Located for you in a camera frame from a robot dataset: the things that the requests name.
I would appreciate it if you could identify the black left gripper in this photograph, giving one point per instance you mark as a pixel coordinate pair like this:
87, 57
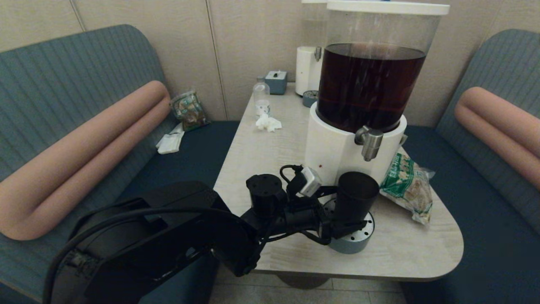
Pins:
306, 215

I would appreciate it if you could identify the dark tumbler cup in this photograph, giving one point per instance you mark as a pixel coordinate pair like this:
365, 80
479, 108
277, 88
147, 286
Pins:
356, 196

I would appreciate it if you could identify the silver metal dispenser tap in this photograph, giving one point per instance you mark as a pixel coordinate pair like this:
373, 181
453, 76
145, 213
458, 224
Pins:
371, 143

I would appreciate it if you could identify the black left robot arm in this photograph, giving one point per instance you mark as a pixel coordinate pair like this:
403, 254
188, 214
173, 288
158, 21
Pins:
168, 245

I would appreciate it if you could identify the round blue-grey perforated drip tray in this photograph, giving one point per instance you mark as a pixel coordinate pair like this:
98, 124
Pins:
356, 240

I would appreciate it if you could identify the large white dark-tea drink dispenser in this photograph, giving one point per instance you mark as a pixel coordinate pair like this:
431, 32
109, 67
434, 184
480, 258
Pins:
333, 143

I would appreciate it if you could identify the clear green-print grain snack bag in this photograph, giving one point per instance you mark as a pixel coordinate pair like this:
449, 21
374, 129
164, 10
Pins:
407, 190

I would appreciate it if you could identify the crumpled white tissue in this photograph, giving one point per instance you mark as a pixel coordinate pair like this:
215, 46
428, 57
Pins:
268, 123

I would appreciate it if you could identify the small blue-grey drip tray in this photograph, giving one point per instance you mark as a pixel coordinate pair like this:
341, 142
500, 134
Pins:
310, 99

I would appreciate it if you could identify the clear plastic bottle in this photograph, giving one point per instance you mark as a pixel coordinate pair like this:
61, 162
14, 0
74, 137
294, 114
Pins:
261, 95

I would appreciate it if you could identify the blue-grey tissue box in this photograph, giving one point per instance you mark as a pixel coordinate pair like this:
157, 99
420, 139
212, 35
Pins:
276, 83

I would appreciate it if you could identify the small white clear drink dispenser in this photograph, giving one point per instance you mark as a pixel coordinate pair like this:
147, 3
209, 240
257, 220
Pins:
307, 71

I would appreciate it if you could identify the teal booth bench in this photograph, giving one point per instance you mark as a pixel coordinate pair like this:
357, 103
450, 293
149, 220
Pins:
485, 253
63, 63

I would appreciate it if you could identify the crumpled clear snack bag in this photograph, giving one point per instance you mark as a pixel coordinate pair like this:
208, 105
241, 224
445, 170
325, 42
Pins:
190, 109

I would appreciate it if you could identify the white napkin packet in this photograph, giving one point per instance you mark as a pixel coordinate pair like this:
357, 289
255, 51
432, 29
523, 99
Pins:
168, 141

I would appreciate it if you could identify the pink bolster cushion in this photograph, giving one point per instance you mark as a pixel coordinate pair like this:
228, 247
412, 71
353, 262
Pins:
498, 122
84, 147

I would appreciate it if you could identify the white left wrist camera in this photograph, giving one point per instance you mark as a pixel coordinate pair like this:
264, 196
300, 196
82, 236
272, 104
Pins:
310, 181

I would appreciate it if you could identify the round table pedestal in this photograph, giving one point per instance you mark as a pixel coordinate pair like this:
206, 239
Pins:
303, 280

